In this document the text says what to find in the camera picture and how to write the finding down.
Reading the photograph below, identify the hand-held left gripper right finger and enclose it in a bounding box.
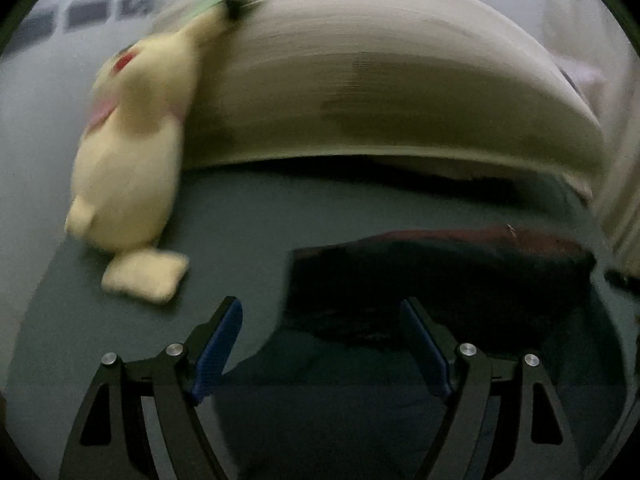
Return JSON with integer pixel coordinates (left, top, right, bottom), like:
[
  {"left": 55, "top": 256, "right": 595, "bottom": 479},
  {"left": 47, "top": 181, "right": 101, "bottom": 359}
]
[{"left": 399, "top": 297, "right": 583, "bottom": 480}]

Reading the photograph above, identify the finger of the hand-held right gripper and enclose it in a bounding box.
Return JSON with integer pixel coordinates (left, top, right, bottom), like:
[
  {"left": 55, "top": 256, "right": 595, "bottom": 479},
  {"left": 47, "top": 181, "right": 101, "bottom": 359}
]
[{"left": 604, "top": 269, "right": 640, "bottom": 295}]

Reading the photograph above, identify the dark grey bed sheet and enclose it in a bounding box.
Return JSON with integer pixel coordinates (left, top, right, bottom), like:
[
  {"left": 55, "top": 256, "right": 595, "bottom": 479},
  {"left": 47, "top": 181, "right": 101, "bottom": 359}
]
[{"left": 5, "top": 157, "right": 631, "bottom": 480}]

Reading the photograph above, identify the yellow plush toy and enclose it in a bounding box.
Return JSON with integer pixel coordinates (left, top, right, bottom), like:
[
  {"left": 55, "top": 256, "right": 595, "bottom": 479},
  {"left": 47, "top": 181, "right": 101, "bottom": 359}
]
[{"left": 64, "top": 0, "right": 241, "bottom": 306}]

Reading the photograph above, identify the dark puffer jacket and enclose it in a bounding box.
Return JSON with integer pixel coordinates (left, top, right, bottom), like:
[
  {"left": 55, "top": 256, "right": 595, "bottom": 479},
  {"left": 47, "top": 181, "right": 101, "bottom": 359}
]
[{"left": 215, "top": 225, "right": 626, "bottom": 480}]

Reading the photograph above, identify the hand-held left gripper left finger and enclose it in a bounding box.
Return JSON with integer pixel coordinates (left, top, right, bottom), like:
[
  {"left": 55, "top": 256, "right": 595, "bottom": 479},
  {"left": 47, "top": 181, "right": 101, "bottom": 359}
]
[{"left": 59, "top": 296, "right": 244, "bottom": 480}]

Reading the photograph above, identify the beige curtain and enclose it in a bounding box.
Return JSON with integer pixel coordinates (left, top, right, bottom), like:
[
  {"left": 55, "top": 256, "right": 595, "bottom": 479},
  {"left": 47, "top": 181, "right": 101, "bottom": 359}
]
[{"left": 595, "top": 110, "right": 640, "bottom": 271}]

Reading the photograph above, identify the beige padded headboard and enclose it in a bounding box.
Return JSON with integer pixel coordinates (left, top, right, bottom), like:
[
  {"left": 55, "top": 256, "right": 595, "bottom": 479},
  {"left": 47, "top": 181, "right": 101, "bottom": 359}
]
[{"left": 150, "top": 0, "right": 608, "bottom": 196}]

